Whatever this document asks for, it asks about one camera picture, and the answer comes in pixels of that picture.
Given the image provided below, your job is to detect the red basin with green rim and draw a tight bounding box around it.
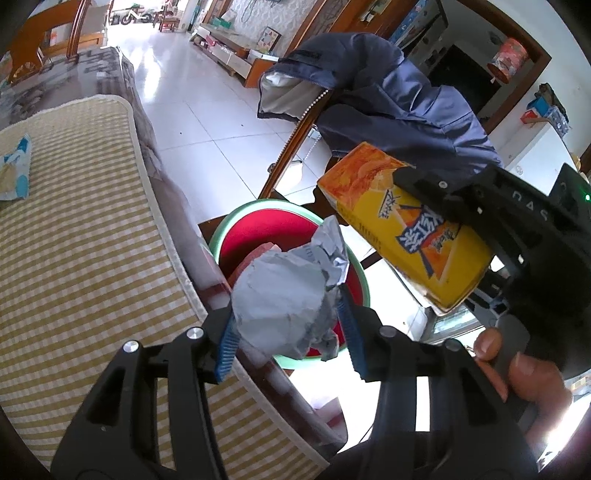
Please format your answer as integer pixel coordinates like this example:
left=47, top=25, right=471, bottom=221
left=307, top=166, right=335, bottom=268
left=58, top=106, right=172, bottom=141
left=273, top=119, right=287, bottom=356
left=208, top=199, right=371, bottom=370

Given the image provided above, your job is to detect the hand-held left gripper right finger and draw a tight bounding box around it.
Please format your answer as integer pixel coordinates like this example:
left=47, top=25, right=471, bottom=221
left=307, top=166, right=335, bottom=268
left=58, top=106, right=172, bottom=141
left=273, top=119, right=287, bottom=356
left=339, top=284, right=539, bottom=480

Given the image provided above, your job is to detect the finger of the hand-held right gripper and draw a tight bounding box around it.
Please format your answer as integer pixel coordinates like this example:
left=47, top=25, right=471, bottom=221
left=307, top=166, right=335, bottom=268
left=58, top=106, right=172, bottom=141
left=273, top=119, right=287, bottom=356
left=392, top=165, right=491, bottom=223

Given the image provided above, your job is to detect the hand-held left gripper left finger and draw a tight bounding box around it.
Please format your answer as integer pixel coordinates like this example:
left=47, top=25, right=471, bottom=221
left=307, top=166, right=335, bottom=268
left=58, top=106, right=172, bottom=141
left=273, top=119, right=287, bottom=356
left=50, top=307, right=241, bottom=480

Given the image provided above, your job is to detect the blue and white packet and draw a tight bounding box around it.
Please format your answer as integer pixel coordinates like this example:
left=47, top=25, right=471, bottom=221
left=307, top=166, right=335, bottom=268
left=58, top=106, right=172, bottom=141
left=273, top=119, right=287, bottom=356
left=0, top=134, right=33, bottom=201

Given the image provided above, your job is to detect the dark wooden chair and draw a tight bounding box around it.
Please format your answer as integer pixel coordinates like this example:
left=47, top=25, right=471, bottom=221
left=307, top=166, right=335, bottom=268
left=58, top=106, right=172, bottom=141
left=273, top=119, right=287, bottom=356
left=198, top=88, right=389, bottom=278

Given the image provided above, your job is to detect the orange wooden dining chair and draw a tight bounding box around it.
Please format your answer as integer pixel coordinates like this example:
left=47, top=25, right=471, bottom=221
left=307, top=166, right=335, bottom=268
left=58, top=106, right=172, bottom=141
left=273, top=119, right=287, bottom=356
left=7, top=0, right=116, bottom=86

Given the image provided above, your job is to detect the person's right hand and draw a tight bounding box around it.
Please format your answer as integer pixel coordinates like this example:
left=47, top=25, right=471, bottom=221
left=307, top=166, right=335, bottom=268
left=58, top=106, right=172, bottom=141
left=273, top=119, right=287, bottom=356
left=473, top=329, right=575, bottom=448

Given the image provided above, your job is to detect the grey paper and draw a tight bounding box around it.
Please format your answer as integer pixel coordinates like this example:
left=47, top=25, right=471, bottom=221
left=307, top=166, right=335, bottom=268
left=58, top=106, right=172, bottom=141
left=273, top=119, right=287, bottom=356
left=230, top=216, right=352, bottom=361

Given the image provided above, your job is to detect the wooden tv cabinet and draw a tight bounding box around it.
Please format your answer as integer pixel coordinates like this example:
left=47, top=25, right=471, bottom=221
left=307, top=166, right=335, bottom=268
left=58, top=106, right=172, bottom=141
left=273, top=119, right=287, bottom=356
left=189, top=21, right=278, bottom=88

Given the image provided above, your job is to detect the blue jacket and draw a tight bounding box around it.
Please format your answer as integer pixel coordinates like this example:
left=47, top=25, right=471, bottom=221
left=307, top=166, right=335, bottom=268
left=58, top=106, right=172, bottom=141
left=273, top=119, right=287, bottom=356
left=257, top=32, right=504, bottom=185

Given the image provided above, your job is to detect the yellow striped table mat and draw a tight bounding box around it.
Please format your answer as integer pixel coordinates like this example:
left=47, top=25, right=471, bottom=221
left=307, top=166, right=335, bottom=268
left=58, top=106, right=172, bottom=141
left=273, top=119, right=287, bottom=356
left=0, top=95, right=333, bottom=472

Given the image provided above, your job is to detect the yellow orange juice carton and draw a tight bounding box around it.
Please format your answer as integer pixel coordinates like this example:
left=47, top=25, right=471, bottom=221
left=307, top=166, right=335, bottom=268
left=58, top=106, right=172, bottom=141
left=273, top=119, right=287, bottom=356
left=317, top=142, right=495, bottom=315

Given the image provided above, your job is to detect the blue box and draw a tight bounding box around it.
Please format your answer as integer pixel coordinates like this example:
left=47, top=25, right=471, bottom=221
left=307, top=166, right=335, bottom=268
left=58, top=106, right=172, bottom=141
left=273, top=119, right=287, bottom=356
left=521, top=95, right=568, bottom=138

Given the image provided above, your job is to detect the red cylindrical box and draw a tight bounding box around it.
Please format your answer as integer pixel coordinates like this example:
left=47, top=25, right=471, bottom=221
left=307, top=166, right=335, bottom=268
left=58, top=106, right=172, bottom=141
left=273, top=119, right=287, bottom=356
left=487, top=37, right=530, bottom=84

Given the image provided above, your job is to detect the patterned picture frame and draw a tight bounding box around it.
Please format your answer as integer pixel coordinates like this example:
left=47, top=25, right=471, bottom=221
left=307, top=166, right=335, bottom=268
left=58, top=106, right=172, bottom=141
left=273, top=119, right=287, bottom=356
left=259, top=27, right=281, bottom=54

